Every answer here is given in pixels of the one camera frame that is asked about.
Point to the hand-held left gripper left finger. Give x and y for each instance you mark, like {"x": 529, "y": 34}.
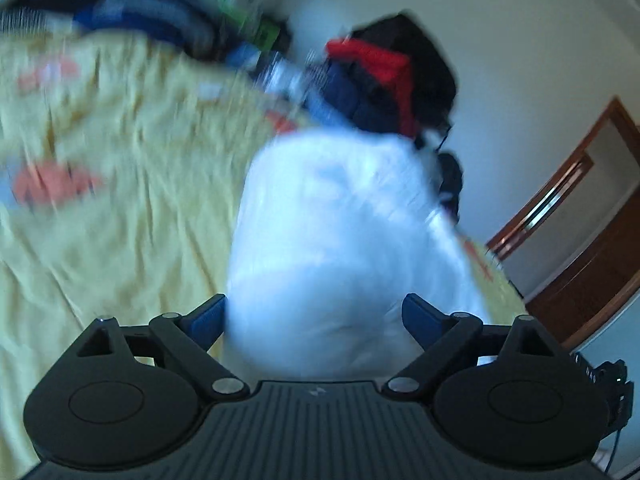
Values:
{"x": 207, "y": 321}

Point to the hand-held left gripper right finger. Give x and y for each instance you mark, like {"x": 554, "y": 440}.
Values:
{"x": 421, "y": 319}

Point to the white garment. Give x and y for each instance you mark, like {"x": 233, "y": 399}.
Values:
{"x": 340, "y": 240}

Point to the dark blue clothes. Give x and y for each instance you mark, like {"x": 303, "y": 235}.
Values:
{"x": 350, "y": 100}

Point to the dark bag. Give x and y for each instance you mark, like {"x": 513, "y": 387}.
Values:
{"x": 450, "y": 185}

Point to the brown wooden door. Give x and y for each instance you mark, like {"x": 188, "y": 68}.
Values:
{"x": 575, "y": 240}

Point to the yellow printed bedsheet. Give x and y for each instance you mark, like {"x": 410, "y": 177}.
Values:
{"x": 125, "y": 185}

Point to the red jacket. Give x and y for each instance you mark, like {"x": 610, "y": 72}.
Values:
{"x": 385, "y": 67}

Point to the black bag with red cloth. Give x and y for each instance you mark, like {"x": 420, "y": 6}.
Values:
{"x": 425, "y": 60}

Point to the clear plastic bottle green label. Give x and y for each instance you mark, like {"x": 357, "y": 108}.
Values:
{"x": 250, "y": 15}

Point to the blue cloth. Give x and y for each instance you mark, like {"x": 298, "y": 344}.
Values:
{"x": 145, "y": 10}

